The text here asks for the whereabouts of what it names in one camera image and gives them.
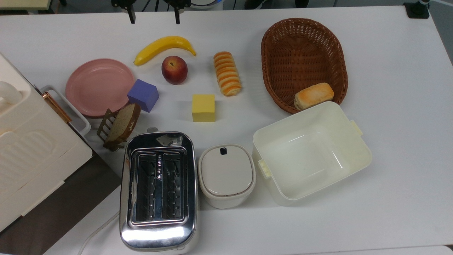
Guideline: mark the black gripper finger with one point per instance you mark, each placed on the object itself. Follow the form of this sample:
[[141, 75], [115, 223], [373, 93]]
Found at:
[[177, 14], [131, 14]]

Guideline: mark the striped orange bread loaf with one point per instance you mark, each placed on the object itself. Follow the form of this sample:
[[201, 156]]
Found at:
[[227, 74]]

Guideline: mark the brown bread slice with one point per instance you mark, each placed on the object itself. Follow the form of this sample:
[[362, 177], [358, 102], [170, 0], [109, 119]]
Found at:
[[124, 122]]

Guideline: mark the brown wicker basket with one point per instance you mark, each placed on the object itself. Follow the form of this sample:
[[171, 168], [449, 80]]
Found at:
[[283, 60]]

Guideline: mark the golden bread roll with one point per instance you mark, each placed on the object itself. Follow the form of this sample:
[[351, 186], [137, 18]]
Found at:
[[314, 95]]

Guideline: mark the black tripod legs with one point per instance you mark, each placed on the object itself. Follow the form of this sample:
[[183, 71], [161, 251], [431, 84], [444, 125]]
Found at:
[[155, 4]]

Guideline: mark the yellow banana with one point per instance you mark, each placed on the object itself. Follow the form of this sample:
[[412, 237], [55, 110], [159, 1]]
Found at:
[[162, 45]]

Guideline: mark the red peach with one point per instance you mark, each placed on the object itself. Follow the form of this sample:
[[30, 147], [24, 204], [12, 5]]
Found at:
[[174, 70]]

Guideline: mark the pink plate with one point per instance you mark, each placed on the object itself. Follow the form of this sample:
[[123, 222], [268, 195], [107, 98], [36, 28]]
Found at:
[[97, 86]]

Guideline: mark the purple cube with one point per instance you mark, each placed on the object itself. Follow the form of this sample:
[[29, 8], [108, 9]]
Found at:
[[143, 95]]

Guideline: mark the yellow cube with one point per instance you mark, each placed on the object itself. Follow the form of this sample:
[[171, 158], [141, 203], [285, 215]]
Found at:
[[203, 108]]

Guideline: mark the light wooden desk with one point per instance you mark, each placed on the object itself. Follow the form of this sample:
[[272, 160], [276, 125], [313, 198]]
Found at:
[[21, 3]]

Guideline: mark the brass toast rack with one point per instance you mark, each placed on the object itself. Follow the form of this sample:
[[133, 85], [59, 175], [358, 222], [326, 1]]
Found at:
[[103, 127]]

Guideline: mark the small white lidded container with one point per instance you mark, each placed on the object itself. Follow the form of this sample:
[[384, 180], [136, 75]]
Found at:
[[226, 173]]

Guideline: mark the large open white container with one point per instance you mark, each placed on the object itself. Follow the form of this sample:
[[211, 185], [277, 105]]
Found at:
[[311, 156]]

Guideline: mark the chrome two-slot toaster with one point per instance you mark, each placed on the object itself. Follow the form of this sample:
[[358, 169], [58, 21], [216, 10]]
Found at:
[[159, 233]]

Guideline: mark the black clamp mount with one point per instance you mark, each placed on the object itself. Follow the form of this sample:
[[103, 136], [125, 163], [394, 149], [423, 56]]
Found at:
[[417, 10]]

